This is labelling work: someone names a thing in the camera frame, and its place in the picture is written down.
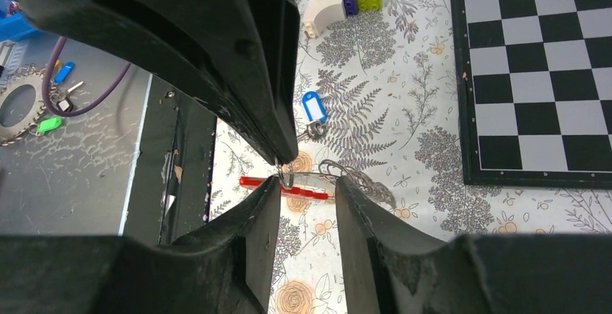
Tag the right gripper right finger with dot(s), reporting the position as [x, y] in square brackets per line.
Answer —
[391, 267]

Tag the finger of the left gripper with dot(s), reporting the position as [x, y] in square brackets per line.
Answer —
[235, 57]

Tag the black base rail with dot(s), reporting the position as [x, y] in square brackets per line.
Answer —
[169, 192]

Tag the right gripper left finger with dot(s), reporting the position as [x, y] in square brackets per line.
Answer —
[223, 267]

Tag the toy brick stack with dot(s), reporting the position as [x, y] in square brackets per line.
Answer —
[319, 14]

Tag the black grey chessboard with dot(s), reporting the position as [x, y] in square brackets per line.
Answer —
[534, 88]

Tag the blue plastic bin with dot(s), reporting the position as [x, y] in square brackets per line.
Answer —
[14, 25]

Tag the red tag keyring bundle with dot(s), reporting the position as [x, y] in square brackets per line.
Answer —
[321, 185]

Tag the blue tag key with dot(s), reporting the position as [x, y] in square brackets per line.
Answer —
[317, 115]

